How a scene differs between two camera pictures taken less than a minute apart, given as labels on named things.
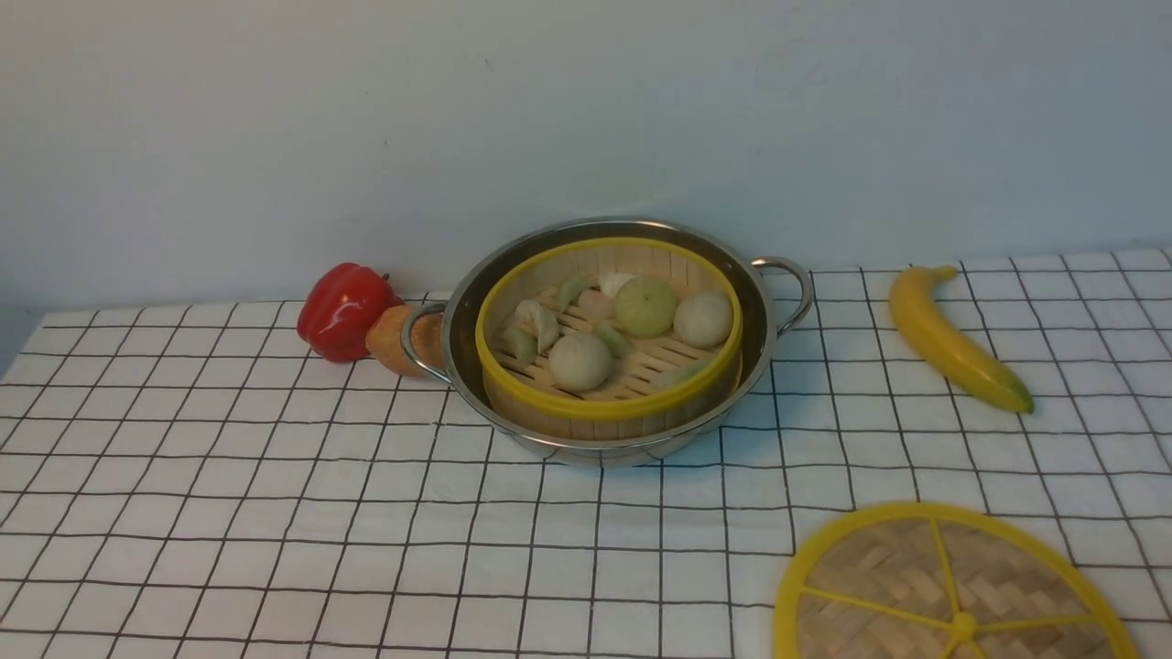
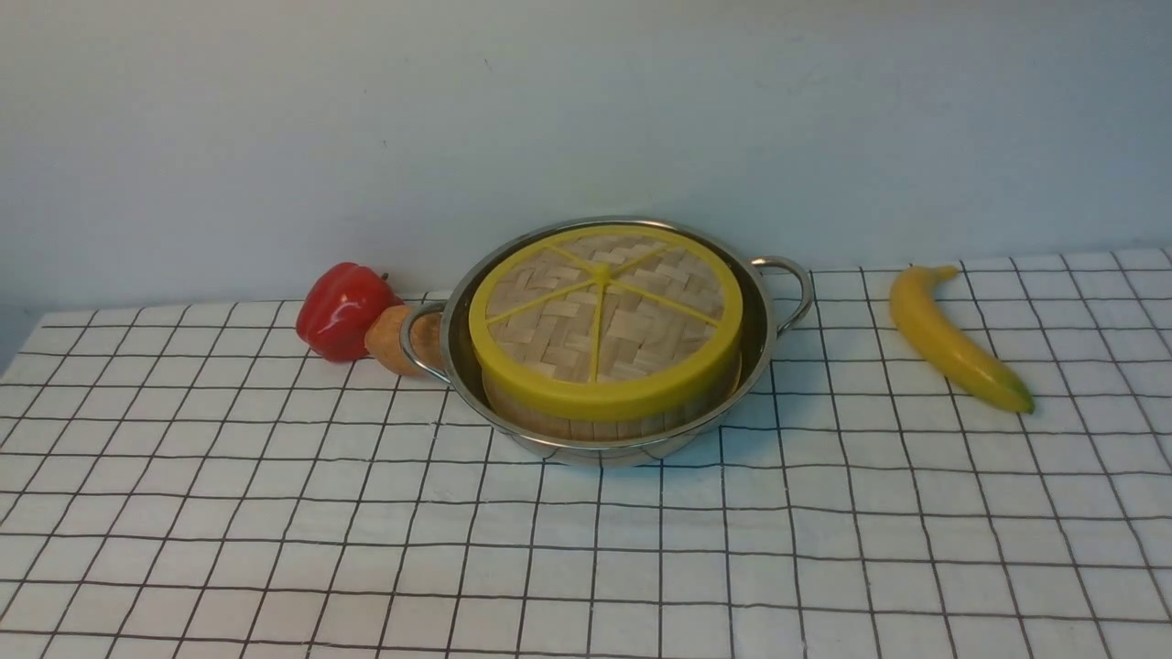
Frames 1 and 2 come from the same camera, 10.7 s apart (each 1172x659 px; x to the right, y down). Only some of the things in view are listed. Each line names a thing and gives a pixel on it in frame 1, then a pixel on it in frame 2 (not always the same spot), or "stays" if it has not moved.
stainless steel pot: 775,297 stays
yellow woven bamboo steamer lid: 945,580 → 608,322
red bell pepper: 338,304 stays
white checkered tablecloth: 207,485 stays
